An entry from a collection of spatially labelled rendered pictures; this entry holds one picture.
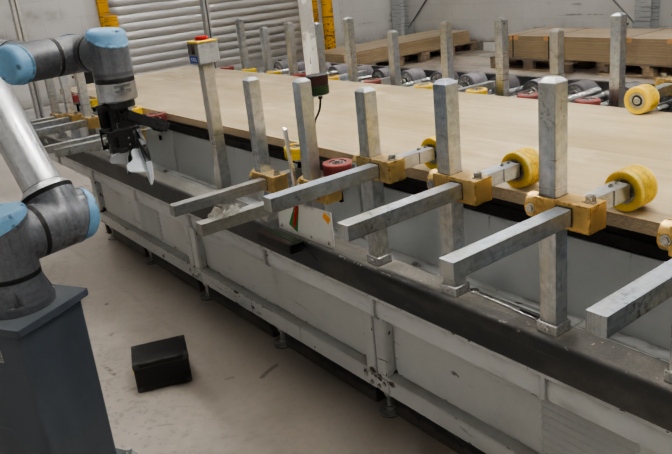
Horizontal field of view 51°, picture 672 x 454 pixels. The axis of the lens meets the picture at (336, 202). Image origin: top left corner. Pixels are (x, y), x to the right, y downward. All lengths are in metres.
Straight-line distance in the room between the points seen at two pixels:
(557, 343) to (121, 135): 1.07
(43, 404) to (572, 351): 1.38
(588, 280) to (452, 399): 0.70
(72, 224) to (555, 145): 1.35
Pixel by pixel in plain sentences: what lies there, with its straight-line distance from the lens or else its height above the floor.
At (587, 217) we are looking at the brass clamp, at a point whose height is 0.95.
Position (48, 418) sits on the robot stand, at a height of 0.32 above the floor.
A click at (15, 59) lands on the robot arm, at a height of 1.27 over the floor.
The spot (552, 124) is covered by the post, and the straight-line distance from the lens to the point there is 1.25.
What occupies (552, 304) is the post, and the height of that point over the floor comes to 0.76.
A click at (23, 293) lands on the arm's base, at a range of 2.05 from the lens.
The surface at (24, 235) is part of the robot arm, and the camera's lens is 2.03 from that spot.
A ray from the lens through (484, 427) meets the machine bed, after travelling 2.06.
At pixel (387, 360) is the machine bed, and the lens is 2.24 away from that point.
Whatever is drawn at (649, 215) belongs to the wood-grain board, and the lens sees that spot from 1.42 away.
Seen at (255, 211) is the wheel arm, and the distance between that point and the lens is 1.72.
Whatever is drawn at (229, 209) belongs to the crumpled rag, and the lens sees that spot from 1.69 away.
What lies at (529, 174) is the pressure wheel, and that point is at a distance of 1.53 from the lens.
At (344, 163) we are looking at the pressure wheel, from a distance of 1.83.
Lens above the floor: 1.39
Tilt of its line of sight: 18 degrees down
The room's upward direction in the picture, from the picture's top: 6 degrees counter-clockwise
